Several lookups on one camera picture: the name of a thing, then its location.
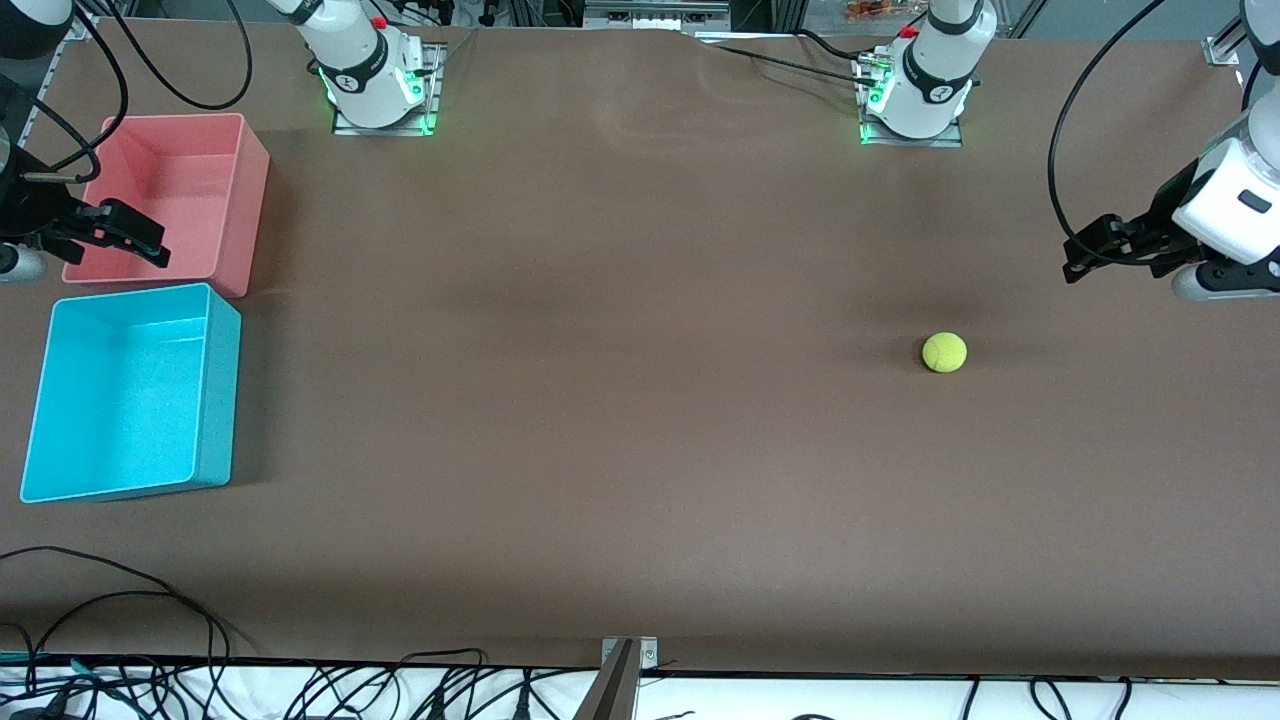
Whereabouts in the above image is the yellow-green tennis ball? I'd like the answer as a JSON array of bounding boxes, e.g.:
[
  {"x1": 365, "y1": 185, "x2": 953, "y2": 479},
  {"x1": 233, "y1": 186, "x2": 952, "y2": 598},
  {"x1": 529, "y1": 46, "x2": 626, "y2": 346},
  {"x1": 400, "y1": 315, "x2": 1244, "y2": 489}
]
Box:
[{"x1": 921, "y1": 332, "x2": 968, "y2": 374}]

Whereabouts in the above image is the pink plastic bin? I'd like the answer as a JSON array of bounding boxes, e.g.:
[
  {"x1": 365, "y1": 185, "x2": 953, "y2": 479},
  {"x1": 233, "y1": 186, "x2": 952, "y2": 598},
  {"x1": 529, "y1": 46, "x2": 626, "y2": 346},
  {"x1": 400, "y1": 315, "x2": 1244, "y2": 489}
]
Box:
[{"x1": 62, "y1": 113, "x2": 271, "y2": 299}]

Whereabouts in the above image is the blue plastic bin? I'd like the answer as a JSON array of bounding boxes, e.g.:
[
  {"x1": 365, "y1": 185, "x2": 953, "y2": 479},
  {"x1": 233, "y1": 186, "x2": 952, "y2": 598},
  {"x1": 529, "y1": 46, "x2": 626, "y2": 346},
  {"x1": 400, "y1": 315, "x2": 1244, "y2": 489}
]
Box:
[{"x1": 20, "y1": 283, "x2": 242, "y2": 503}]

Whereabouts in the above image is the brown table cover sheet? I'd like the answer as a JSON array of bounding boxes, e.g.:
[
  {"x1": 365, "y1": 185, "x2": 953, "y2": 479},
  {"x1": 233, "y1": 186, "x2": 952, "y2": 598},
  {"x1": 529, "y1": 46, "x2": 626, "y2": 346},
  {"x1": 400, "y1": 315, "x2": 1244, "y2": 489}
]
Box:
[{"x1": 0, "y1": 18, "x2": 1280, "y2": 681}]

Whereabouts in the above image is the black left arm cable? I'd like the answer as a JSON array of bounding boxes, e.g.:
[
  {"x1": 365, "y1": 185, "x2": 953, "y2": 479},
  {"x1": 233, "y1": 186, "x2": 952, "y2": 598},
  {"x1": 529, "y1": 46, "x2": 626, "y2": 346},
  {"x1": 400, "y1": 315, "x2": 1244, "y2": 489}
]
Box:
[{"x1": 1047, "y1": 0, "x2": 1171, "y2": 243}]

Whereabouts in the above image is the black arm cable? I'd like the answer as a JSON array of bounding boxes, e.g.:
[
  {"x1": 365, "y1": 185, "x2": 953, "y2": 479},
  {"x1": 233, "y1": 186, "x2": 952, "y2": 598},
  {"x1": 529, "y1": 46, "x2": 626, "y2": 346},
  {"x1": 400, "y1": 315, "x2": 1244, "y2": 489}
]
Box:
[
  {"x1": 0, "y1": 18, "x2": 131, "y2": 186},
  {"x1": 75, "y1": 0, "x2": 252, "y2": 112},
  {"x1": 1047, "y1": 0, "x2": 1171, "y2": 243}
]

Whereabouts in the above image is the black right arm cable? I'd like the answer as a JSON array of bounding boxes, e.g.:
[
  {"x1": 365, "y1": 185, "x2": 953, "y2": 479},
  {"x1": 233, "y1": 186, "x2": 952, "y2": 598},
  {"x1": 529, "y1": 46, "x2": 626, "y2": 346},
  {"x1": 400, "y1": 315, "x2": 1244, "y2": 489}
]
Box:
[
  {"x1": 75, "y1": 0, "x2": 252, "y2": 112},
  {"x1": 0, "y1": 18, "x2": 131, "y2": 186}
]

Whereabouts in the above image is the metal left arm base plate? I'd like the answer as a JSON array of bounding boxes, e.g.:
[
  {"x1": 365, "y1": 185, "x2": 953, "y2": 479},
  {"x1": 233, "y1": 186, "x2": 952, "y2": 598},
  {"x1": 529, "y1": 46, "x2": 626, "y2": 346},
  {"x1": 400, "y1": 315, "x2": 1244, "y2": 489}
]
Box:
[{"x1": 858, "y1": 52, "x2": 966, "y2": 148}]

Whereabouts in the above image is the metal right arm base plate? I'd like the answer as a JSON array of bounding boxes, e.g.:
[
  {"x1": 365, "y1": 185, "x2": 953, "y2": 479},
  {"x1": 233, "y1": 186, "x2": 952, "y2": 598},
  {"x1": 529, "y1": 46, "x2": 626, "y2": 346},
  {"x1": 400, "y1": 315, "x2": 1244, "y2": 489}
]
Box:
[{"x1": 332, "y1": 42, "x2": 448, "y2": 137}]

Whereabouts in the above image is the long looping black cable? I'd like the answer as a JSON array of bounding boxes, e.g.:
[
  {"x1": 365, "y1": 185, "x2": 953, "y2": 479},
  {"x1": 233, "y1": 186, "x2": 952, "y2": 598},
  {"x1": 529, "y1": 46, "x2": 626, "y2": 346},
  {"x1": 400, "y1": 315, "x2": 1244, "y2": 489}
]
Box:
[{"x1": 0, "y1": 547, "x2": 233, "y2": 666}]

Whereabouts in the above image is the black cable across table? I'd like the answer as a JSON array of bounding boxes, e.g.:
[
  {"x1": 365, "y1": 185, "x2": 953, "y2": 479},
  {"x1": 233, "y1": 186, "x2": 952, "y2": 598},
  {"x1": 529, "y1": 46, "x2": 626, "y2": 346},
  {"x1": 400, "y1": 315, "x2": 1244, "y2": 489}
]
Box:
[{"x1": 712, "y1": 28, "x2": 883, "y2": 87}]

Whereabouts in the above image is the aluminium frame piece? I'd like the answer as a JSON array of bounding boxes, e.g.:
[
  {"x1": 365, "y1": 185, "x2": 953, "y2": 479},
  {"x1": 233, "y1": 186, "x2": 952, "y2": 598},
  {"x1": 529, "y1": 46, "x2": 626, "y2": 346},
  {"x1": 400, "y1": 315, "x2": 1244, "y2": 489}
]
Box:
[{"x1": 584, "y1": 0, "x2": 733, "y2": 32}]

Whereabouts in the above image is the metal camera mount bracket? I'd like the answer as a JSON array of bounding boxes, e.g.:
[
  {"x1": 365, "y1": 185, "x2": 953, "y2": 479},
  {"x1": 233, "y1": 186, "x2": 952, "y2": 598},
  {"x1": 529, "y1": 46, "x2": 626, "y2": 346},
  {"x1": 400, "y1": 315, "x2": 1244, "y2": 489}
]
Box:
[{"x1": 575, "y1": 637, "x2": 660, "y2": 720}]

